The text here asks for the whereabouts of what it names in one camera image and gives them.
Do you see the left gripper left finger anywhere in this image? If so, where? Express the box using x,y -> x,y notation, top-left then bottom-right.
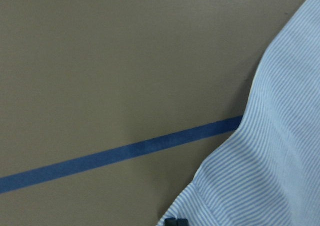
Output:
164,218 -> 177,226

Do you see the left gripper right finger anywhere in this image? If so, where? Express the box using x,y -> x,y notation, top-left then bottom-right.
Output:
176,219 -> 189,226

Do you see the light blue striped shirt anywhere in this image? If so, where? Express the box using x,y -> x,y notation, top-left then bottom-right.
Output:
158,0 -> 320,226

